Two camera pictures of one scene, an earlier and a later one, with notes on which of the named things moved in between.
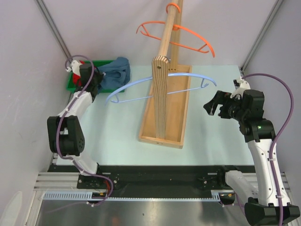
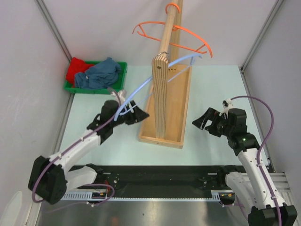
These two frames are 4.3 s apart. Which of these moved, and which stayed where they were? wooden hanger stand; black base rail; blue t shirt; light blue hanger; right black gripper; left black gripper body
Moved: blue t shirt; right black gripper; left black gripper body; light blue hanger
Stayed: black base rail; wooden hanger stand
